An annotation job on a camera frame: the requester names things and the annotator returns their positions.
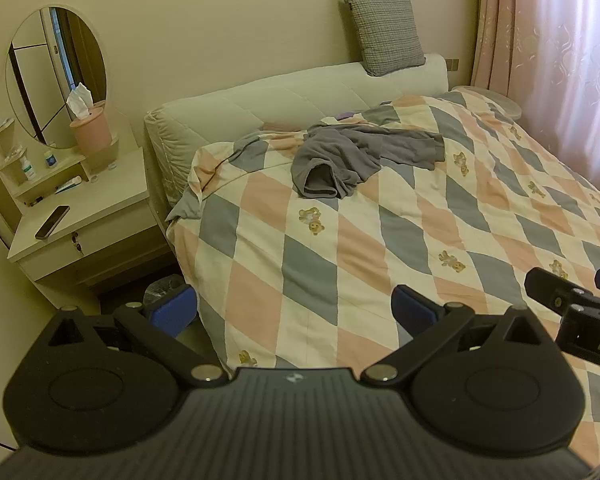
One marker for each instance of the round white side table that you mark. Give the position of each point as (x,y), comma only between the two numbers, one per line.
(495,100)

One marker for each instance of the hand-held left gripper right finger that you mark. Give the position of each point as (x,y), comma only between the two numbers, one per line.
(412,310)

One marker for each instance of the grey checked pillow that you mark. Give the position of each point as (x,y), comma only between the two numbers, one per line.
(385,30)

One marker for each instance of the purple cloth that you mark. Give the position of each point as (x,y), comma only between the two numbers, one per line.
(347,115)

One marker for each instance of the white upholstered headboard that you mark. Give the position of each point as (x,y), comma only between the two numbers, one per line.
(260,100)

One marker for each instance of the drawer keys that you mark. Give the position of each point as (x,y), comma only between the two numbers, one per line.
(77,246)

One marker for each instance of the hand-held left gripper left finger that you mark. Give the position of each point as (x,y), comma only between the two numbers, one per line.
(172,310)

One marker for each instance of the pink curtain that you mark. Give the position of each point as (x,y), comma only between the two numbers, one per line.
(505,25)

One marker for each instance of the white green bottle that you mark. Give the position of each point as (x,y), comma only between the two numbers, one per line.
(29,169)

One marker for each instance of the white tissue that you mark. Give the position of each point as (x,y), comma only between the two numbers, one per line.
(79,100)

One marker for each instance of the oval mirror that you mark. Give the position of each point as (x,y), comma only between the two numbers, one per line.
(50,75)

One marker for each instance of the diamond patterned quilt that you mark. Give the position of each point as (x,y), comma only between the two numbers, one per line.
(330,250)

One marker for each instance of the pink round tissue box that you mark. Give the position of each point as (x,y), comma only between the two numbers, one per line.
(92,130)

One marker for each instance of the grey t-shirt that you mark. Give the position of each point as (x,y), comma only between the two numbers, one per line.
(350,155)

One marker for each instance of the cosmetic tube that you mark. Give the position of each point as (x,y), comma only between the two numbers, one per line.
(69,185)

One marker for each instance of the trash bin with bag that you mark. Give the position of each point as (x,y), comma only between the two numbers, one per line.
(162,287)

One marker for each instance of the smartphone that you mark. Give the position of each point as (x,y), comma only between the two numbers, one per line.
(52,221)

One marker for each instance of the white dressing table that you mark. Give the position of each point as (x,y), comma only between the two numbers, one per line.
(110,200)

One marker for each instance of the wall outlet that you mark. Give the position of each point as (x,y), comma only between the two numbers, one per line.
(452,63)

